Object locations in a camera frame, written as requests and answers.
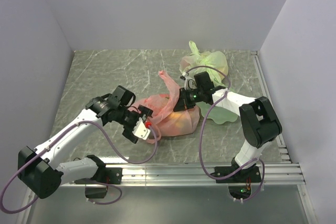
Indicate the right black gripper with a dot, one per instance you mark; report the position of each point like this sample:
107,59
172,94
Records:
184,103

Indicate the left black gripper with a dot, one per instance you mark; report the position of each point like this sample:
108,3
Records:
128,130

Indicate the pink plastic bag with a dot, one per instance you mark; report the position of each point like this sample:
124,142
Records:
164,120

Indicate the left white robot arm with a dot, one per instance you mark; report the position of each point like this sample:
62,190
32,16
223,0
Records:
42,169

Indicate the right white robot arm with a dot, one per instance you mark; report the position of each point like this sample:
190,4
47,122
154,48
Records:
259,121

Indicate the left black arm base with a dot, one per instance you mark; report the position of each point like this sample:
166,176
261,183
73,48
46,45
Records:
97,187

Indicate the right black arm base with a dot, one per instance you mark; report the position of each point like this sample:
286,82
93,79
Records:
240,183

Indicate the tied green plastic bag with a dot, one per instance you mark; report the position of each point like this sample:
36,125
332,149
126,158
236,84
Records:
215,59

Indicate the green wavy fruit plate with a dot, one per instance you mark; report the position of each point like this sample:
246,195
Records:
217,114

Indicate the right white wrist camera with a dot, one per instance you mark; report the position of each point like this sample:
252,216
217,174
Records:
189,83

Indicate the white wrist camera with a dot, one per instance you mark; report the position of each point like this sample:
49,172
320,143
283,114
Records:
189,83
140,130

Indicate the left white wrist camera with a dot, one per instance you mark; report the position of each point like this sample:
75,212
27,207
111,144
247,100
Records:
140,130

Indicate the aluminium rail frame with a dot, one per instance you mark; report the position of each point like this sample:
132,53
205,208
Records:
172,188

